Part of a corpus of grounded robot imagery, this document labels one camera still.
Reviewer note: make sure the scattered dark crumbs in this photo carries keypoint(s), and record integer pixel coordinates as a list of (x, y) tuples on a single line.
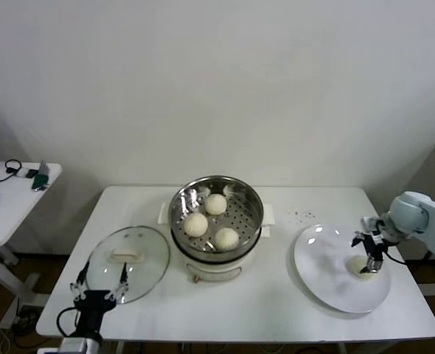
[(298, 215)]

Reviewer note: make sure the floor power strip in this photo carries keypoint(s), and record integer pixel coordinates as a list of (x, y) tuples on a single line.
[(26, 313)]

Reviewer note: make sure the white steamed baozi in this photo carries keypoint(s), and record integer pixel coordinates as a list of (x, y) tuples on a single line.
[(216, 204), (227, 239), (196, 225), (354, 266)]

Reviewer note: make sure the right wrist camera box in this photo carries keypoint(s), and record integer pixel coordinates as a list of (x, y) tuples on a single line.
[(368, 223)]

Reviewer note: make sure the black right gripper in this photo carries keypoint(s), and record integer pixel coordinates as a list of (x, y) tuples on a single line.
[(376, 248)]

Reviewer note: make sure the white electric cooking pot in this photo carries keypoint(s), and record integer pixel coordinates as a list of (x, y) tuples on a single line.
[(210, 271)]

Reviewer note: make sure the white round plate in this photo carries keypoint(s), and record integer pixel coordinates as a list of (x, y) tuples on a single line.
[(313, 258)]

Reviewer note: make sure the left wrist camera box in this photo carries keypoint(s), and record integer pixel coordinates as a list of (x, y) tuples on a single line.
[(72, 346)]

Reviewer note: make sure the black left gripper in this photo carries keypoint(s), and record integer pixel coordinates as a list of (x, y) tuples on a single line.
[(91, 309)]

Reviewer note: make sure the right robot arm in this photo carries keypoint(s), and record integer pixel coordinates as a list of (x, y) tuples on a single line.
[(409, 214)]

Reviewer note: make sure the round glass pot lid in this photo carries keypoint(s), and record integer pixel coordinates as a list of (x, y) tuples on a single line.
[(147, 258)]

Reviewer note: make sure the perforated steel steamer basket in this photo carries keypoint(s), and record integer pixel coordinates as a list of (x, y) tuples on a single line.
[(180, 204)]

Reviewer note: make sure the small white adapter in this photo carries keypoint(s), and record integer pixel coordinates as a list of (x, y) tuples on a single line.
[(24, 172)]

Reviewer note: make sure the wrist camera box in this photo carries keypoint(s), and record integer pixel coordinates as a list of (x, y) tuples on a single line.
[(368, 223), (72, 346)]

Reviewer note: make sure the white side table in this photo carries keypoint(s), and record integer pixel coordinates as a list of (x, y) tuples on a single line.
[(14, 206)]

